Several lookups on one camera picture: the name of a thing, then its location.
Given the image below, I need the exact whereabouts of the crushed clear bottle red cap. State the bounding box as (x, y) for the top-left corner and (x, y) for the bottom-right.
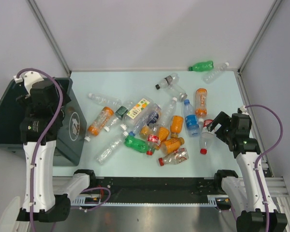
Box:
(158, 148), (189, 166)

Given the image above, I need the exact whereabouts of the orange juice bottle gold cap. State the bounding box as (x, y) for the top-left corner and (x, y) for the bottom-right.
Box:
(158, 127), (170, 143)

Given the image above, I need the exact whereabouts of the green crushed plastic bottle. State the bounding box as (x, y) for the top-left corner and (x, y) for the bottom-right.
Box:
(124, 135), (148, 153)

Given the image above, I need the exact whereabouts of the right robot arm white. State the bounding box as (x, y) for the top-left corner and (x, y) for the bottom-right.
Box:
(206, 111), (288, 232)

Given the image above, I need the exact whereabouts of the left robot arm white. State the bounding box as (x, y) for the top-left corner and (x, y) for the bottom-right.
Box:
(14, 68), (97, 223)

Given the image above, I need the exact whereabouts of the dark green plastic bin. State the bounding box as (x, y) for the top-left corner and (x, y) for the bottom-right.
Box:
(0, 78), (87, 166)

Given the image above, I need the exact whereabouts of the clear Nongfu bottle red label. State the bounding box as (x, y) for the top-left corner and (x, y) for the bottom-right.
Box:
(199, 119), (215, 155)

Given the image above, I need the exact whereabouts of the orange label bottle right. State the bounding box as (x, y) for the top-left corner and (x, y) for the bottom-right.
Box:
(195, 88), (207, 118)

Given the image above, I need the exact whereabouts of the orange label bottle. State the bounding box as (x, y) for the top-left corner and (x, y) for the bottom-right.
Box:
(84, 106), (114, 142)
(195, 88), (207, 118)

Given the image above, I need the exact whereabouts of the clear bottle blue label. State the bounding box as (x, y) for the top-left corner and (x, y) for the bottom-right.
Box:
(183, 99), (200, 137)

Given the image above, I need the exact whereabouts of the clear bottle white cap back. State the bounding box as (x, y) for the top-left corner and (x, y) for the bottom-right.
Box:
(202, 62), (230, 84)

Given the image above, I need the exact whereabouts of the orange bottle gold cap upright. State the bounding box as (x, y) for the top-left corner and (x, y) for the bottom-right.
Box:
(170, 116), (184, 138)

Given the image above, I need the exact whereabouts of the green bottle at back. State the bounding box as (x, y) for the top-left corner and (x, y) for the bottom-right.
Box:
(188, 60), (214, 72)

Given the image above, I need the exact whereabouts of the tall clear bottle white cap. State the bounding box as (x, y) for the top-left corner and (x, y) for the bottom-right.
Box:
(159, 97), (177, 128)

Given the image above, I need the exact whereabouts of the clear bottle silver cap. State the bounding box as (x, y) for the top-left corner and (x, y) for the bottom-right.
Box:
(166, 84), (188, 102)

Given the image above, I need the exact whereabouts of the clear bottle far left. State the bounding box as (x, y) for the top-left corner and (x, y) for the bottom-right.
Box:
(88, 93), (121, 109)

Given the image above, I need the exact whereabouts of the orange label bottle left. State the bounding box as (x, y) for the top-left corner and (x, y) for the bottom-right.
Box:
(84, 106), (114, 142)

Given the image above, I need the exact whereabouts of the clear bottle black cap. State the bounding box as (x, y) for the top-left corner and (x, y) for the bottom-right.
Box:
(155, 73), (179, 90)

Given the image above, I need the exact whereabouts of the crushed clear bottle blue cap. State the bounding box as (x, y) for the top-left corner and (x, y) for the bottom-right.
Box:
(129, 104), (161, 137)

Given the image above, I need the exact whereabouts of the yellow tea bottle blue label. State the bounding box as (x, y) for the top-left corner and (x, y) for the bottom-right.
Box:
(139, 119), (158, 141)

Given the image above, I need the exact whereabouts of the clear bottle dark green label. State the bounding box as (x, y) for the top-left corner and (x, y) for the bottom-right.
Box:
(104, 100), (135, 132)

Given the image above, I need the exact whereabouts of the clear bottle white cap lower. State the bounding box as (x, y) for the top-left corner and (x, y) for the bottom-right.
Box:
(96, 131), (128, 165)

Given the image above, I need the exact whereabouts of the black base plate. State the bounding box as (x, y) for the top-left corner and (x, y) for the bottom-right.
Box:
(70, 176), (232, 203)

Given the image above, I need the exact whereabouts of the white cable duct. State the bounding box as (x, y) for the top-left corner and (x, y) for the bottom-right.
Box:
(71, 194), (105, 207)

